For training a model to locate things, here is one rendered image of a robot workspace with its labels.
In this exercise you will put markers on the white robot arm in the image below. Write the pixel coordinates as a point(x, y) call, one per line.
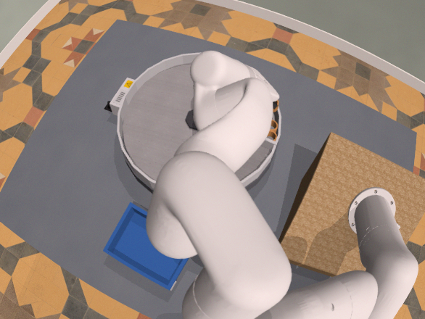
point(246, 272)

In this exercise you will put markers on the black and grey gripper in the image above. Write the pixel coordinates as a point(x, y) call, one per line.
point(274, 94)

